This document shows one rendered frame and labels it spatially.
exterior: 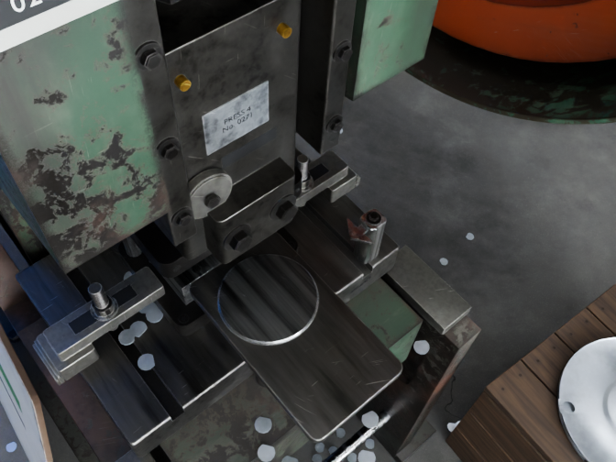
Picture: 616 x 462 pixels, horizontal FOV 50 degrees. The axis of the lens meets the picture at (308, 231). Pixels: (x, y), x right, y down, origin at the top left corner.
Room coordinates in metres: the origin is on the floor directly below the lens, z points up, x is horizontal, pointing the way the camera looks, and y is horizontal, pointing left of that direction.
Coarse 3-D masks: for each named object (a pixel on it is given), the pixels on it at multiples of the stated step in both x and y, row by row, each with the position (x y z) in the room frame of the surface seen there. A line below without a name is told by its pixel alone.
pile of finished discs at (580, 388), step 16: (576, 352) 0.52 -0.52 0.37; (592, 352) 0.53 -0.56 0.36; (608, 352) 0.53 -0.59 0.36; (576, 368) 0.49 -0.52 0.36; (592, 368) 0.49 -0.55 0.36; (608, 368) 0.49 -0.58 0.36; (560, 384) 0.45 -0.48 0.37; (576, 384) 0.46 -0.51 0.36; (592, 384) 0.46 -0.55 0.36; (608, 384) 0.46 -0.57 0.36; (560, 400) 0.43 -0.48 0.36; (576, 400) 0.43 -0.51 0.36; (592, 400) 0.43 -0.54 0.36; (608, 400) 0.43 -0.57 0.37; (560, 416) 0.40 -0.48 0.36; (576, 416) 0.40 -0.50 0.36; (592, 416) 0.40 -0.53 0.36; (608, 416) 0.40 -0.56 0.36; (576, 432) 0.37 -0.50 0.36; (592, 432) 0.37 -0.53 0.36; (608, 432) 0.37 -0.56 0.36; (576, 448) 0.34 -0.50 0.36; (592, 448) 0.34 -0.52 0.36; (608, 448) 0.35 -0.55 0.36
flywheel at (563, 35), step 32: (448, 0) 0.65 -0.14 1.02; (480, 0) 0.63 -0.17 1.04; (512, 0) 0.60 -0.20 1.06; (544, 0) 0.58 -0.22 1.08; (576, 0) 0.56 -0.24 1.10; (608, 0) 0.53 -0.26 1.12; (448, 32) 0.65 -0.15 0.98; (480, 32) 0.62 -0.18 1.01; (512, 32) 0.59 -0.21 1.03; (544, 32) 0.56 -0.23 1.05; (576, 32) 0.54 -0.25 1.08; (608, 32) 0.52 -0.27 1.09
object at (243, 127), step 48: (192, 0) 0.42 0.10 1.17; (240, 0) 0.43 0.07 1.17; (288, 0) 0.44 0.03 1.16; (192, 48) 0.38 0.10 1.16; (240, 48) 0.41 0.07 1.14; (288, 48) 0.44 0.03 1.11; (192, 96) 0.37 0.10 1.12; (240, 96) 0.40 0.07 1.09; (288, 96) 0.44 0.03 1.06; (192, 144) 0.37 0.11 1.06; (240, 144) 0.40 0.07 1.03; (288, 144) 0.44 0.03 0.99; (192, 192) 0.35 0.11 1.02; (240, 192) 0.38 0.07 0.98; (288, 192) 0.41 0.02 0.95; (192, 240) 0.36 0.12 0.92; (240, 240) 0.35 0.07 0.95
